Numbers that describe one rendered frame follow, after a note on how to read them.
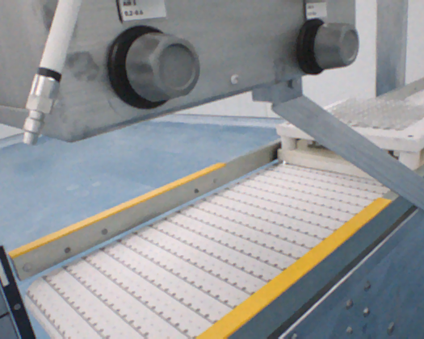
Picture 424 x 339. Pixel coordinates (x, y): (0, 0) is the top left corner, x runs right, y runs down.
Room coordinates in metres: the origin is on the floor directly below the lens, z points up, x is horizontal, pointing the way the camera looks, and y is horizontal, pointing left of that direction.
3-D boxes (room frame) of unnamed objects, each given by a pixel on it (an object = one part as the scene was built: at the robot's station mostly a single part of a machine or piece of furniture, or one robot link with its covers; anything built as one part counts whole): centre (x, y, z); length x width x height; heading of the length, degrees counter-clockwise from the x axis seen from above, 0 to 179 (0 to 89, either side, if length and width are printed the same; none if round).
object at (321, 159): (0.67, -0.29, 0.85); 0.24 x 0.24 x 0.02; 41
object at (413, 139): (0.67, -0.29, 0.89); 0.25 x 0.24 x 0.02; 41
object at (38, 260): (0.82, -0.26, 0.85); 1.32 x 0.02 x 0.03; 131
